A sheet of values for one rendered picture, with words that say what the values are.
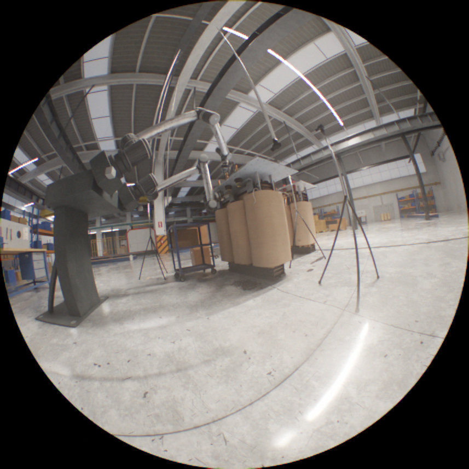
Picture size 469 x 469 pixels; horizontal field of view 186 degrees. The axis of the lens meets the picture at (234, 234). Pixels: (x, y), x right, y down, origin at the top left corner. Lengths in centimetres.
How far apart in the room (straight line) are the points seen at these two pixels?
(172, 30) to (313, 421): 1021
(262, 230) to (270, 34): 435
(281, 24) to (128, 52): 781
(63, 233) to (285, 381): 191
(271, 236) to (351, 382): 146
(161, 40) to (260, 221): 969
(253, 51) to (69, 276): 506
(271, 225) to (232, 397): 150
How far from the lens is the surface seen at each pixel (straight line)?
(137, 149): 133
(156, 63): 1021
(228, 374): 74
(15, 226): 449
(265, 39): 441
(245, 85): 1144
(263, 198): 164
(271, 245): 160
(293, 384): 69
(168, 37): 969
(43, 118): 659
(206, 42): 793
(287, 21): 447
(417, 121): 1101
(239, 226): 194
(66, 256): 169
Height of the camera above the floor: 59
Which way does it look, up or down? 1 degrees up
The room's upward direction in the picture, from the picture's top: 8 degrees counter-clockwise
